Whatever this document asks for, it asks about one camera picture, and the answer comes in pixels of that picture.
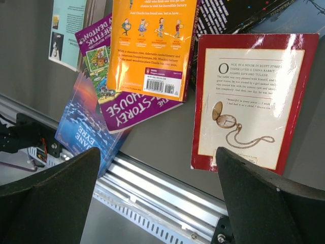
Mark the dark blue Nineteen Eighty-Four book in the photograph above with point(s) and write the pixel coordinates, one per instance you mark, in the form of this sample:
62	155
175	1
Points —
298	17

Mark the black treehouse book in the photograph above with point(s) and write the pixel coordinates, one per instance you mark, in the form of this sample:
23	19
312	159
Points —
231	17

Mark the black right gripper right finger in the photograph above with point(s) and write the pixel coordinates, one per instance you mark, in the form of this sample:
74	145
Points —
264	207

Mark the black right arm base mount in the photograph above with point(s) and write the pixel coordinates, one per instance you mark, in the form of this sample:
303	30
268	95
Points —
223	233

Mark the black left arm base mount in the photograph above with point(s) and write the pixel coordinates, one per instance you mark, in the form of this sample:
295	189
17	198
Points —
39	134

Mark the red Edward Tulane book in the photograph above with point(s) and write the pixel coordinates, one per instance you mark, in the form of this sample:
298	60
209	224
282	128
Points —
249	95

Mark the orange Charlie Chocolate Factory book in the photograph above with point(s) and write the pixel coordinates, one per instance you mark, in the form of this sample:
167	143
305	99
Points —
152	46

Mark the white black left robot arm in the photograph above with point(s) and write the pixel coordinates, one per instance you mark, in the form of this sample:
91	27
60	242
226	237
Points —
12	139

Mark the light teal paperback book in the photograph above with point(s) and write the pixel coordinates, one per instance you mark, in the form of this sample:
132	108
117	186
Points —
67	19

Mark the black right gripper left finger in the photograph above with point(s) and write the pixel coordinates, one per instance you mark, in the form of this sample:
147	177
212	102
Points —
50	206

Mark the blue Jane Eyre book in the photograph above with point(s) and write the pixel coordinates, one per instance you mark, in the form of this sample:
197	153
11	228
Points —
82	126

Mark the aluminium front rail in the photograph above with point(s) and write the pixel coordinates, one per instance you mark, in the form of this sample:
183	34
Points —
150	194

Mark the purple storey treehouse book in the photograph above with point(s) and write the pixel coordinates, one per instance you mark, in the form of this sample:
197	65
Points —
121	110

